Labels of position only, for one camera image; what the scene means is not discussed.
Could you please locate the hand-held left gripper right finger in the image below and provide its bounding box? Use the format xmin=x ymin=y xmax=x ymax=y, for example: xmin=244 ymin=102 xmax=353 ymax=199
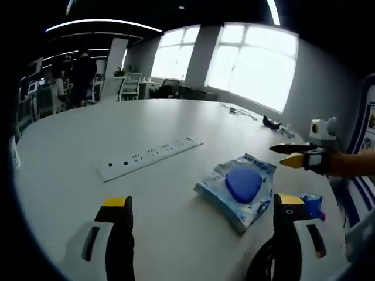
xmin=272 ymin=192 xmax=351 ymax=281

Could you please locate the white power strip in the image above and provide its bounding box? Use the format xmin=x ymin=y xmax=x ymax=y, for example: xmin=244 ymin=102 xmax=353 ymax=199
xmin=95 ymin=135 xmax=205 ymax=183

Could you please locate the long ceiling light strip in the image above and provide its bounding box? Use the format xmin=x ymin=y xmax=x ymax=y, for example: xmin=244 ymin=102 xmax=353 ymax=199
xmin=45 ymin=19 xmax=163 ymax=33

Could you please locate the black bag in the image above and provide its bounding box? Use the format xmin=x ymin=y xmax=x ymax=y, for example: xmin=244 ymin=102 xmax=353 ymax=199
xmin=149 ymin=78 xmax=179 ymax=99

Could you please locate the white mesh office chair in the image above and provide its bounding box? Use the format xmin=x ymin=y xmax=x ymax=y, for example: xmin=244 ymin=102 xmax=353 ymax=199
xmin=99 ymin=76 xmax=127 ymax=103
xmin=118 ymin=72 xmax=142 ymax=102

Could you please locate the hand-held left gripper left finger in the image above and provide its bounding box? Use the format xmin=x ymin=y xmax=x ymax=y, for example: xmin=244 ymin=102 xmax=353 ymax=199
xmin=64 ymin=195 xmax=136 ymax=281

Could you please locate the white table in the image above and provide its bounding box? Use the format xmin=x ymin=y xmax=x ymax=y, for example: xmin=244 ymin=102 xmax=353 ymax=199
xmin=13 ymin=98 xmax=349 ymax=281

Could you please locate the large window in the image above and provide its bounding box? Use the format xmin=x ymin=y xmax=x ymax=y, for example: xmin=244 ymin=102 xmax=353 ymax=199
xmin=204 ymin=25 xmax=299 ymax=114

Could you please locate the white charger with cable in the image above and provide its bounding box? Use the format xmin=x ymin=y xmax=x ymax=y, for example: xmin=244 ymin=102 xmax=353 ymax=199
xmin=219 ymin=102 xmax=258 ymax=121

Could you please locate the small white gadget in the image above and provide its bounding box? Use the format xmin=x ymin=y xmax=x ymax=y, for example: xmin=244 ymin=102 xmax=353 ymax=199
xmin=275 ymin=124 xmax=295 ymax=139

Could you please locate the black curved object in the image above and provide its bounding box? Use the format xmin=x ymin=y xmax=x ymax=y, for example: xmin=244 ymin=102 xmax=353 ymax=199
xmin=262 ymin=115 xmax=282 ymax=129

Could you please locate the black cable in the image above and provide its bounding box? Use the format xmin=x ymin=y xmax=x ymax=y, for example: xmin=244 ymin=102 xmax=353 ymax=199
xmin=245 ymin=236 xmax=294 ymax=281

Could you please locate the narrow window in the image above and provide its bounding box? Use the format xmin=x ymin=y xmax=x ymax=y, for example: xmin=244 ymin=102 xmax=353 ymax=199
xmin=151 ymin=26 xmax=202 ymax=87

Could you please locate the person's own clothing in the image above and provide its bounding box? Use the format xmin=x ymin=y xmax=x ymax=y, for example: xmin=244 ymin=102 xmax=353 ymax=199
xmin=345 ymin=218 xmax=375 ymax=263

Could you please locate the wet wipes packet blue lid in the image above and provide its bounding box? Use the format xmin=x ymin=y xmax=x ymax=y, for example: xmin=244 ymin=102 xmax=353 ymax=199
xmin=192 ymin=152 xmax=278 ymax=235

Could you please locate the small blue tissue packet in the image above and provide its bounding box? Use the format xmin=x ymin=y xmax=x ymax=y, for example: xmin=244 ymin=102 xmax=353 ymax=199
xmin=298 ymin=193 xmax=326 ymax=220

